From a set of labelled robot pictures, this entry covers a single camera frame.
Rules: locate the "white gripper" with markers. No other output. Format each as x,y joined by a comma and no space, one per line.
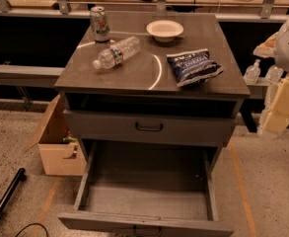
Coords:
277,119

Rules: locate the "blue chip bag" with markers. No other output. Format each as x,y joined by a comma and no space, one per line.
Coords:
193,67

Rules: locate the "white paper bowl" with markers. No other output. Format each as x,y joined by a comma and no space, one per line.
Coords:
164,30

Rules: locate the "clear bottle on shelf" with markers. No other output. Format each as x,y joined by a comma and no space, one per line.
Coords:
252,73
274,74

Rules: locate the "closed middle drawer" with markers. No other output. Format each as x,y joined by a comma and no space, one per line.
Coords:
213,132

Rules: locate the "grey drawer cabinet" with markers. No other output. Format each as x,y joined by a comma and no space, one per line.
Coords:
145,84

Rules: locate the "clear plastic water bottle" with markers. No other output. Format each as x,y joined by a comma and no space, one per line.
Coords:
117,53

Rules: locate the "open bottom drawer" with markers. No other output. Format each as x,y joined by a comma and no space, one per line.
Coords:
146,190

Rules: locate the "green white soda can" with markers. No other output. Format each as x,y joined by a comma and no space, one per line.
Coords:
99,23

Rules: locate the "green item in box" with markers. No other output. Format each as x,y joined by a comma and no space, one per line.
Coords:
69,139

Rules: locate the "cardboard box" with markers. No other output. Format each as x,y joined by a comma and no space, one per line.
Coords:
57,159

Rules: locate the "black pole on floor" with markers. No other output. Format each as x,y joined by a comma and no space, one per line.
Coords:
19,177

